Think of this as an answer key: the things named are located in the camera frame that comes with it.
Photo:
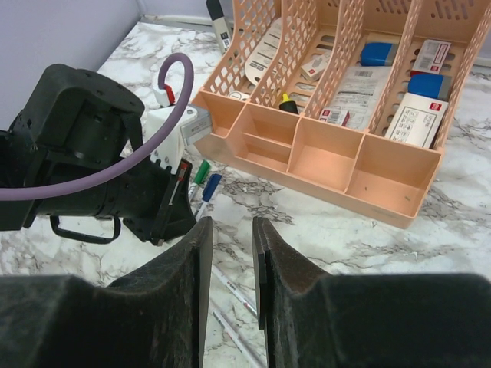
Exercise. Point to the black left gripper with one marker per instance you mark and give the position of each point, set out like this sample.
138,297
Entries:
174,217

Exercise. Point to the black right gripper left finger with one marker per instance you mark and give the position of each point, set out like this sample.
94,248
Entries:
155,316

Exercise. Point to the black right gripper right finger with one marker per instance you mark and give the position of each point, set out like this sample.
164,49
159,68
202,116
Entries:
311,318

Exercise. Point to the blue pen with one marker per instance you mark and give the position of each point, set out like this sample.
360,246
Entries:
207,194

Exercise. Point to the green capped white pen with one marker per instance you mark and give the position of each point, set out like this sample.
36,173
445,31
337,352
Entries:
198,179

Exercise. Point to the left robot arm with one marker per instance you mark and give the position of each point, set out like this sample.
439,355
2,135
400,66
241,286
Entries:
76,123

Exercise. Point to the red pen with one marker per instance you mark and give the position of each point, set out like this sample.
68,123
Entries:
236,291

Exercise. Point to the purple pen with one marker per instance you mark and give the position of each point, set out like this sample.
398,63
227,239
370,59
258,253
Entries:
237,340

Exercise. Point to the yellow highlighter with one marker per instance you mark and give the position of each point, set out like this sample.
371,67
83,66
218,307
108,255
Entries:
288,105

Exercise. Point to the white oval label card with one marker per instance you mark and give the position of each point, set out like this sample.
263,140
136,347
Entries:
263,54

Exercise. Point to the black grey stapler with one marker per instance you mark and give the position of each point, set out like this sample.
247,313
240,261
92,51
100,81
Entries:
221,27

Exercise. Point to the small white red box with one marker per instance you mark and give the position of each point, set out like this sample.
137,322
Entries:
313,70

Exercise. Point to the peach plastic desk organizer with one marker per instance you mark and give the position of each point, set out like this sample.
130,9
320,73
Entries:
313,151

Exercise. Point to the white paper packet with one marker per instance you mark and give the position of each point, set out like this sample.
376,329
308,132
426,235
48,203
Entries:
358,94

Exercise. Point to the white red card box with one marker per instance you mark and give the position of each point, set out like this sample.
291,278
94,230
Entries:
417,120

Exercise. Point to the blue eraser box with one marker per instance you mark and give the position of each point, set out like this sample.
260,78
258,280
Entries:
435,86
378,54

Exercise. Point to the white red staples box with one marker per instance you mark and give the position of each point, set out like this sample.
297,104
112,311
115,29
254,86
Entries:
431,56

